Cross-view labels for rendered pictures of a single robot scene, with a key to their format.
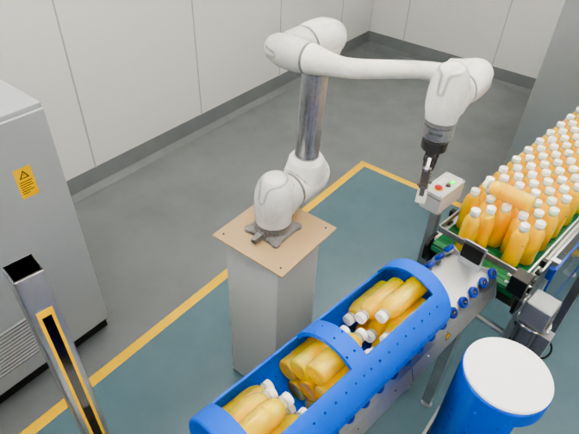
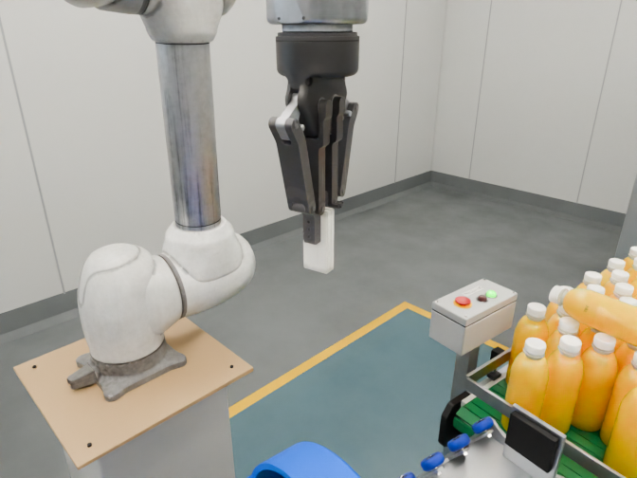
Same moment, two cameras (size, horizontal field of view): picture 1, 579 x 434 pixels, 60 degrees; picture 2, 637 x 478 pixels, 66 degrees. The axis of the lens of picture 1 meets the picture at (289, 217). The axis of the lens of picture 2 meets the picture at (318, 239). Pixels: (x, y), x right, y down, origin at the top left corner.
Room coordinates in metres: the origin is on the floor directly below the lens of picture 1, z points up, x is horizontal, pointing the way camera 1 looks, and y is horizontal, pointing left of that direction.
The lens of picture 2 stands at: (0.78, -0.48, 1.69)
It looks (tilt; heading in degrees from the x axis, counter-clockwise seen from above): 23 degrees down; 9
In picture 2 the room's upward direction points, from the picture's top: straight up
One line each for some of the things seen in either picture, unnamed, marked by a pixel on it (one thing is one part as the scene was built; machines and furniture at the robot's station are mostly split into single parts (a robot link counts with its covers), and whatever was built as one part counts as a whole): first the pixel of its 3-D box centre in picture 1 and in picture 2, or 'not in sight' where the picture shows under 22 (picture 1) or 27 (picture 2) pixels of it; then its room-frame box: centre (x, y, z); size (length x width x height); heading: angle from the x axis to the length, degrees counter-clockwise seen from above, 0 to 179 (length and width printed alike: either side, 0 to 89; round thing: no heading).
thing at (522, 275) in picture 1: (518, 283); not in sight; (1.39, -0.94, 0.95); 0.10 x 0.07 x 0.10; 46
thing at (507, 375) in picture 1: (507, 373); not in sight; (0.92, -0.72, 1.03); 0.28 x 0.28 x 0.01
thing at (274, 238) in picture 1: (270, 226); (121, 357); (1.58, 0.08, 1.04); 0.22 x 0.18 x 0.06; 143
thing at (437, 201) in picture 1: (442, 192); (473, 314); (1.85, -0.70, 1.05); 0.20 x 0.10 x 0.10; 136
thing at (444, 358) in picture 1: (439, 368); not in sight; (1.41, -0.77, 0.31); 0.06 x 0.06 x 0.63; 46
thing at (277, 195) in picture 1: (275, 196); (124, 296); (1.60, 0.06, 1.18); 0.18 x 0.16 x 0.22; 141
